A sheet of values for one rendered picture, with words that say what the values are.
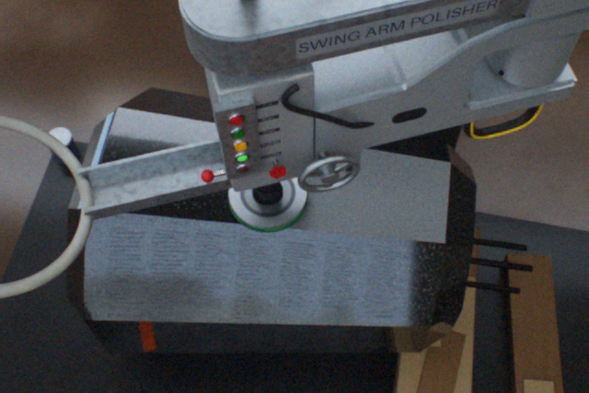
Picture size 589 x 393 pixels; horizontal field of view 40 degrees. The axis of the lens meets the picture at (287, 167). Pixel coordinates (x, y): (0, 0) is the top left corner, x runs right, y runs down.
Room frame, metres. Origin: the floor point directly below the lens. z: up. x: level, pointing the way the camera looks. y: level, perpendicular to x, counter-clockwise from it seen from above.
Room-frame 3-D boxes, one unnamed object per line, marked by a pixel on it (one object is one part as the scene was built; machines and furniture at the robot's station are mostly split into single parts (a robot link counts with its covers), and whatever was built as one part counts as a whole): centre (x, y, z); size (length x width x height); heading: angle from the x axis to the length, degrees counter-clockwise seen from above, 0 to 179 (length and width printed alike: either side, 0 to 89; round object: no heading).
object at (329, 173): (0.91, -0.09, 1.22); 0.15 x 0.10 x 0.15; 103
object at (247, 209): (1.00, 0.06, 0.90); 0.21 x 0.21 x 0.01
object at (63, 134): (1.68, 0.90, 0.08); 0.10 x 0.10 x 0.13
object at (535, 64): (1.15, -0.59, 1.37); 0.19 x 0.19 x 0.20
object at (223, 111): (0.88, 0.10, 1.39); 0.08 x 0.03 x 0.28; 103
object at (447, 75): (1.07, -0.33, 1.33); 0.74 x 0.23 x 0.49; 103
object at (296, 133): (1.02, -0.02, 1.34); 0.36 x 0.22 x 0.45; 103
